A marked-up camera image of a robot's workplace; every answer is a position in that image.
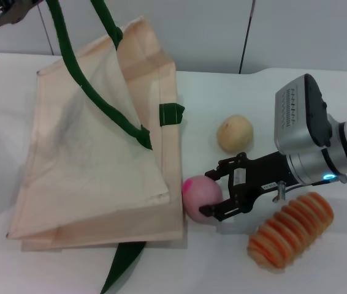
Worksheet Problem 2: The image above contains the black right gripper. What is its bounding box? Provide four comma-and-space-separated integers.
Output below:
198, 151, 296, 223

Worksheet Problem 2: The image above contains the pink toy peach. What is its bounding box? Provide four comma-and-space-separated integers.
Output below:
181, 175, 223, 224

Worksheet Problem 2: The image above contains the cream handbag with green handles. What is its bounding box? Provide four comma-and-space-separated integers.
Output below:
6, 0, 189, 285

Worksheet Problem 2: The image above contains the beige round toy fruit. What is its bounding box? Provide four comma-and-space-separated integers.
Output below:
216, 115, 254, 154

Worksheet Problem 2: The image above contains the orange striped toy bread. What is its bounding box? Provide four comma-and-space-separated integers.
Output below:
246, 192, 335, 273

